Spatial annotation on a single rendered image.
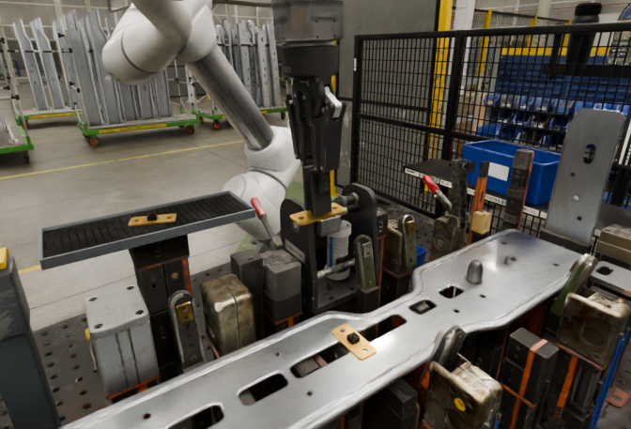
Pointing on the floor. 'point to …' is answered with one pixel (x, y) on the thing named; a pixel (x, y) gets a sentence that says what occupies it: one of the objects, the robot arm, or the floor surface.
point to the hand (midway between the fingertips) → (316, 189)
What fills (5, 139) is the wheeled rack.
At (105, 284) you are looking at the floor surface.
